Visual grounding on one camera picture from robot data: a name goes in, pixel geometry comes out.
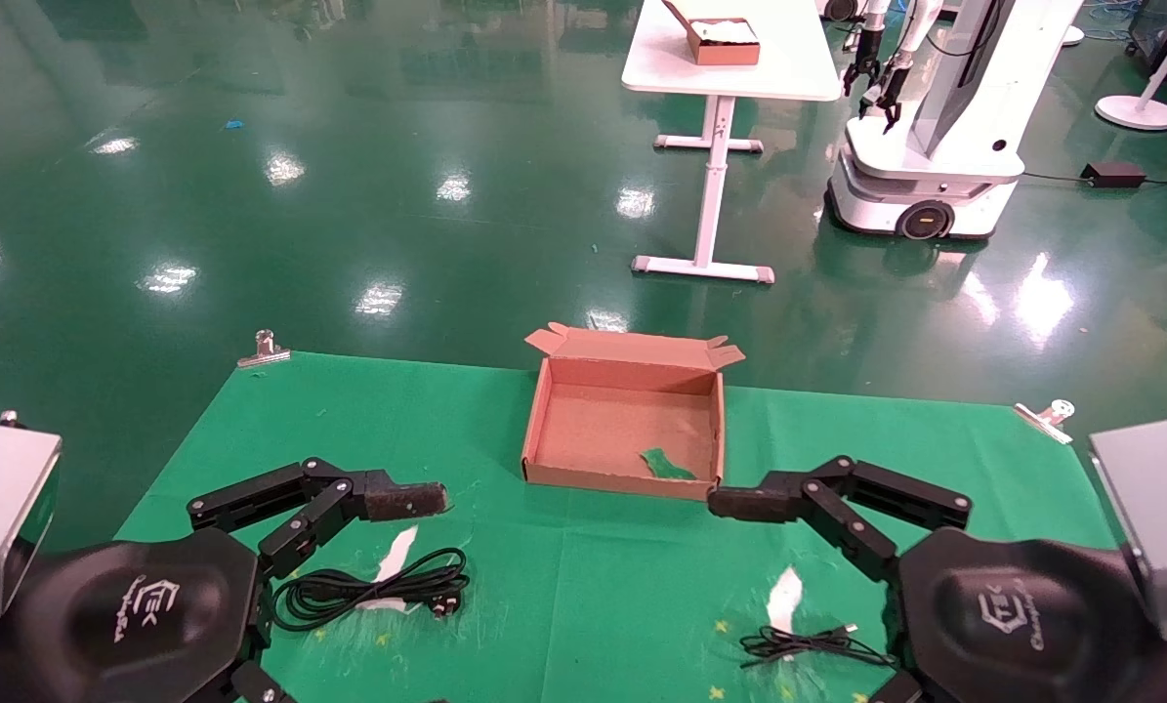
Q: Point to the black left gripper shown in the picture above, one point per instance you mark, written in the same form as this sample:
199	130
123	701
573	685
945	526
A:
144	615

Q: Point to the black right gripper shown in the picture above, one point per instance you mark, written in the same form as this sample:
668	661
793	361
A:
1022	625

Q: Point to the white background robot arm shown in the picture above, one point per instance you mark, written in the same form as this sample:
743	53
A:
878	18
920	29

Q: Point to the open brown cardboard box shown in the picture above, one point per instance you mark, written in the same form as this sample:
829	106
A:
603	430

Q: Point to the small brown background box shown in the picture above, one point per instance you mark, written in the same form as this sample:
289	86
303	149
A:
725	55

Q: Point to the white contents of background box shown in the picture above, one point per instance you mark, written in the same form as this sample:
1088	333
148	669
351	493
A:
725	29

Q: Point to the metal binder clip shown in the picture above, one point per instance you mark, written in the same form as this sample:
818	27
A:
264	353
1042	420

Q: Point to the small green scrap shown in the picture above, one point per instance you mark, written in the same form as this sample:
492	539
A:
663	467

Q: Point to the green table cloth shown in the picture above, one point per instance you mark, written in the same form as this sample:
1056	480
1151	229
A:
583	586

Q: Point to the white wheeled background robot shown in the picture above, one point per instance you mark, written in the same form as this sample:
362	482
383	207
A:
935	156

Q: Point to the black floor power adapter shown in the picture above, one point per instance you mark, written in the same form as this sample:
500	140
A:
1113	176

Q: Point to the black background robot gripper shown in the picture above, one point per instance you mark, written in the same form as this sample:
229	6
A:
891	98
861	73

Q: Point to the white background table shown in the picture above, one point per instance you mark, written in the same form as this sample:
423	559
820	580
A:
788	59

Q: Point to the white floor stand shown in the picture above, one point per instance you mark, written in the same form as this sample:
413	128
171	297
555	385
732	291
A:
1138	112

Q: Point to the black round background base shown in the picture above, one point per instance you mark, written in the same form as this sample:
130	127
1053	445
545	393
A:
840	9

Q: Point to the small white floor disc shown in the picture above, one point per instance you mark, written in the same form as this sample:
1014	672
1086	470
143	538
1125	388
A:
1073	35

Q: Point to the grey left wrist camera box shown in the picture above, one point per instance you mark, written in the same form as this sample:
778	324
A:
2	517

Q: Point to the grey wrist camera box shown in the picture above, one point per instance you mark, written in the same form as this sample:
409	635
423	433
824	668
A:
2	517
1159	517

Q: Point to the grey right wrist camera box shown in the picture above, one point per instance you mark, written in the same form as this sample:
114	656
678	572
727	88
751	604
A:
1159	517

